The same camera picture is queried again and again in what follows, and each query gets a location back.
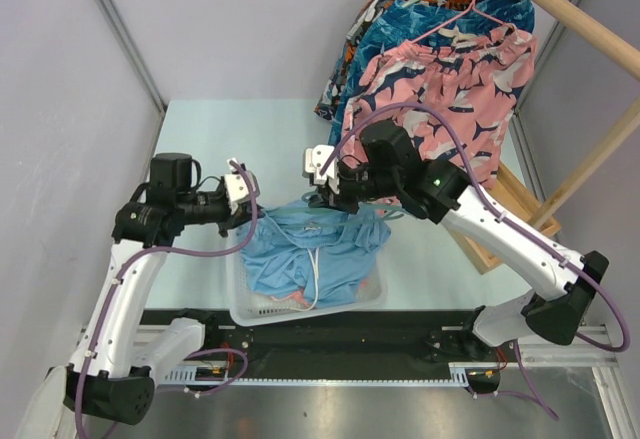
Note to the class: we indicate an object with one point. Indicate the wooden hanging rod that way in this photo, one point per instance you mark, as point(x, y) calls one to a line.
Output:
point(597, 35)

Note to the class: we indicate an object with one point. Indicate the teal plastic hanger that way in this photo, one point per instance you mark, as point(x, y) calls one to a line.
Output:
point(308, 213)

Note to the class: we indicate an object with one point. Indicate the blue leaf print shorts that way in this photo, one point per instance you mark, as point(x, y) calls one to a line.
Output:
point(517, 13)

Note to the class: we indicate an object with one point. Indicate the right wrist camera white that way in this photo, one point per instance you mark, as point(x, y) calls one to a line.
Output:
point(314, 159)

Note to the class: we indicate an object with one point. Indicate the orange black print shorts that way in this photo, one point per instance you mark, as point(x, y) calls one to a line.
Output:
point(379, 26)

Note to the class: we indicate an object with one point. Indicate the pink shark print shorts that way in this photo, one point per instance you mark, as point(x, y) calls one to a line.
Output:
point(471, 88)

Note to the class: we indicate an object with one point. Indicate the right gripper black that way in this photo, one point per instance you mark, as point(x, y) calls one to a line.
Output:
point(328, 197)

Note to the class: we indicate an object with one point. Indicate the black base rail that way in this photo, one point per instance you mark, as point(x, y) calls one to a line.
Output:
point(401, 348)

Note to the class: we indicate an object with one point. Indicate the pink shorts in basket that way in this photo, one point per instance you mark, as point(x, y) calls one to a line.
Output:
point(301, 303)

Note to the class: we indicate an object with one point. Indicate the pink wire hanger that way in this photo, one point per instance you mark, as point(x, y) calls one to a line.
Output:
point(472, 8)

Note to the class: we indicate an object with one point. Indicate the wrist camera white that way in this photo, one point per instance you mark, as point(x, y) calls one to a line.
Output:
point(314, 159)
point(237, 189)

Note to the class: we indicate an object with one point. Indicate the white plastic laundry basket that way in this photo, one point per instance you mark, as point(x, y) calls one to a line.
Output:
point(252, 309)

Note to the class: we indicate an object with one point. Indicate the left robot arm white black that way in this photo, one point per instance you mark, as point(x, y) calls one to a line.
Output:
point(106, 376)

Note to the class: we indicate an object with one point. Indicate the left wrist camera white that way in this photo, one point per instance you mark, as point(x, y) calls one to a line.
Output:
point(237, 189)

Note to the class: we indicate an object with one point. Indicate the light blue shorts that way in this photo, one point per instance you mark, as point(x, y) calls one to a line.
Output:
point(327, 264)

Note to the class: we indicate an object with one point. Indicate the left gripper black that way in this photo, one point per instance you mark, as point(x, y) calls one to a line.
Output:
point(230, 221)

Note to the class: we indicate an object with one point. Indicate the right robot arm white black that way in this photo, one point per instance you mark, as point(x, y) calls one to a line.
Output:
point(561, 279)

